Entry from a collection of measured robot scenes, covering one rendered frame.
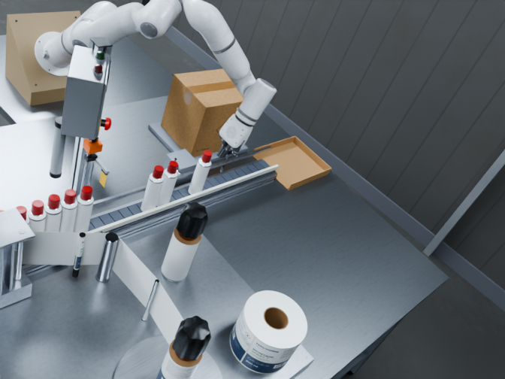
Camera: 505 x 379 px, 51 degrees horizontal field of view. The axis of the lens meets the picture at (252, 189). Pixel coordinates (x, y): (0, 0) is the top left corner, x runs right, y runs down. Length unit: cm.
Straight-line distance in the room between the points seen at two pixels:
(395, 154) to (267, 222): 187
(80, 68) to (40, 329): 72
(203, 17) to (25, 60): 93
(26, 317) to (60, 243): 22
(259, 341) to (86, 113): 79
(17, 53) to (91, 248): 106
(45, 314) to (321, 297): 96
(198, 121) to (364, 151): 201
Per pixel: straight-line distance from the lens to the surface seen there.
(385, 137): 387
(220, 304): 177
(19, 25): 246
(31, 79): 241
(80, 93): 148
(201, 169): 199
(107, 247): 161
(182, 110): 228
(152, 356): 160
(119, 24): 198
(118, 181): 213
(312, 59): 407
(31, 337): 161
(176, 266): 172
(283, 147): 262
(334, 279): 211
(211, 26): 176
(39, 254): 167
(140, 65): 287
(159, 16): 179
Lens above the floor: 225
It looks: 38 degrees down
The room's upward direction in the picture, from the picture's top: 24 degrees clockwise
